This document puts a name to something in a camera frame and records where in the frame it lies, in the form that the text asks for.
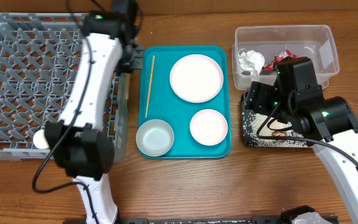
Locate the grey dishwasher rack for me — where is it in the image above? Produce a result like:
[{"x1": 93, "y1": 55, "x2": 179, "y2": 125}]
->
[{"x1": 0, "y1": 12, "x2": 135, "y2": 163}]

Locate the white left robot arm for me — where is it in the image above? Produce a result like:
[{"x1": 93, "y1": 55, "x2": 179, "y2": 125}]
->
[{"x1": 32, "y1": 0, "x2": 144, "y2": 223}]

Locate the small white bowl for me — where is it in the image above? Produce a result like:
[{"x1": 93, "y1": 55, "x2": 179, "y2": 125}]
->
[{"x1": 135, "y1": 119, "x2": 175, "y2": 157}]

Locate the teal plastic tray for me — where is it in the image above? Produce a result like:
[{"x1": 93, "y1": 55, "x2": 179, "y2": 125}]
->
[{"x1": 138, "y1": 45, "x2": 232, "y2": 159}]

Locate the white round plate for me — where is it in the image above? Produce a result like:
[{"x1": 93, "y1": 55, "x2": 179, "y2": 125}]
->
[{"x1": 170, "y1": 54, "x2": 224, "y2": 103}]

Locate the red snack wrapper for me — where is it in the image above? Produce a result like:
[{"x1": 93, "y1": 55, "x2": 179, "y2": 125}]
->
[{"x1": 263, "y1": 50, "x2": 298, "y2": 71}]

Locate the clear plastic bin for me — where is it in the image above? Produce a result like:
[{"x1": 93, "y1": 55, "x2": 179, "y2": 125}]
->
[{"x1": 232, "y1": 25, "x2": 340, "y2": 90}]

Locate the dark brown food lump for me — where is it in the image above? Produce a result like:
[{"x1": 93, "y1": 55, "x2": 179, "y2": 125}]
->
[{"x1": 272, "y1": 131, "x2": 287, "y2": 137}]

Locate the wooden chopstick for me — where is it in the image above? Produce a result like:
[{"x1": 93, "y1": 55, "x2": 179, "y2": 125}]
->
[
  {"x1": 145, "y1": 55, "x2": 155, "y2": 119},
  {"x1": 125, "y1": 73, "x2": 131, "y2": 100}
]

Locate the white paper cup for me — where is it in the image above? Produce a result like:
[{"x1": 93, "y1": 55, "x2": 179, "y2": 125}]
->
[{"x1": 32, "y1": 129, "x2": 49, "y2": 149}]

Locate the white napkin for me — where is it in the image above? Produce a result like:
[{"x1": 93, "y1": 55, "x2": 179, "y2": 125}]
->
[{"x1": 239, "y1": 50, "x2": 265, "y2": 75}]

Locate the black flat tray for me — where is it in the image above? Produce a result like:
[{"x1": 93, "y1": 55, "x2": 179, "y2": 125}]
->
[{"x1": 240, "y1": 91, "x2": 310, "y2": 148}]

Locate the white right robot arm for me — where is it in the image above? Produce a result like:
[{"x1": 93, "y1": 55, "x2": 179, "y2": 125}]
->
[{"x1": 242, "y1": 57, "x2": 358, "y2": 223}]

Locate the white bowl with rice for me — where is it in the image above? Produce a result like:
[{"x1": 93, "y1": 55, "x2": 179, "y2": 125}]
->
[{"x1": 190, "y1": 109, "x2": 228, "y2": 146}]

